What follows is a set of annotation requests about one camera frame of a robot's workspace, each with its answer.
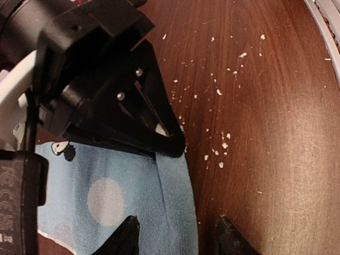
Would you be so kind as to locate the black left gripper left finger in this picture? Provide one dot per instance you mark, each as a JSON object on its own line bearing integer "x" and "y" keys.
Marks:
{"x": 124, "y": 240}

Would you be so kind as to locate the aluminium front rail frame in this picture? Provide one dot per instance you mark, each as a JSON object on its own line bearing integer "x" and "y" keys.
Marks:
{"x": 326, "y": 17}

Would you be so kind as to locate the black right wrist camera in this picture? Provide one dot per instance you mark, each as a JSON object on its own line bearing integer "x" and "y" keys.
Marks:
{"x": 23, "y": 190}

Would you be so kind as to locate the blue patterned cloth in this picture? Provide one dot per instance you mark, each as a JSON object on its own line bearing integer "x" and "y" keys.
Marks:
{"x": 90, "y": 191}

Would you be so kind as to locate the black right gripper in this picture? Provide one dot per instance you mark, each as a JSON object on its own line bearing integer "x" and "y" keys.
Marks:
{"x": 80, "y": 46}

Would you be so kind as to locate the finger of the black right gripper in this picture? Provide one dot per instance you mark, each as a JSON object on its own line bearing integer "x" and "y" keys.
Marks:
{"x": 152, "y": 125}
{"x": 95, "y": 123}

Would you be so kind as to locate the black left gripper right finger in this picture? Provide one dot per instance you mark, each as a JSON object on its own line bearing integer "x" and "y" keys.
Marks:
{"x": 229, "y": 240}

